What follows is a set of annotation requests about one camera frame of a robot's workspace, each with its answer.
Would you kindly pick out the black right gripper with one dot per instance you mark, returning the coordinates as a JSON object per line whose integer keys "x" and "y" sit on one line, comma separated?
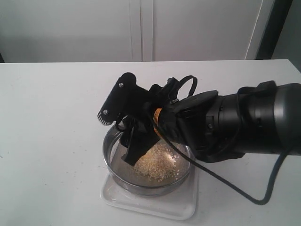
{"x": 193, "y": 121}

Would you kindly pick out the yellow and white grain mix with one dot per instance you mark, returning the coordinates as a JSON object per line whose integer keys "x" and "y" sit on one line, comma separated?
{"x": 159, "y": 164}

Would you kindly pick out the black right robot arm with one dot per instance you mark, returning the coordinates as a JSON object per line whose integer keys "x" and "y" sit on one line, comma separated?
{"x": 261, "y": 119}

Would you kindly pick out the round steel mesh sieve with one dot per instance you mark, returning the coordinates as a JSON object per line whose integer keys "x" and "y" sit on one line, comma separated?
{"x": 125, "y": 176}

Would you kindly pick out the white square plastic tray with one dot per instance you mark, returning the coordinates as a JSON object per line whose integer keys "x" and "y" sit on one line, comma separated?
{"x": 180, "y": 204}

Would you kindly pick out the white cabinet with doors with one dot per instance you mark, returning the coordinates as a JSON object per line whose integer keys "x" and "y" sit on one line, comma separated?
{"x": 131, "y": 30}

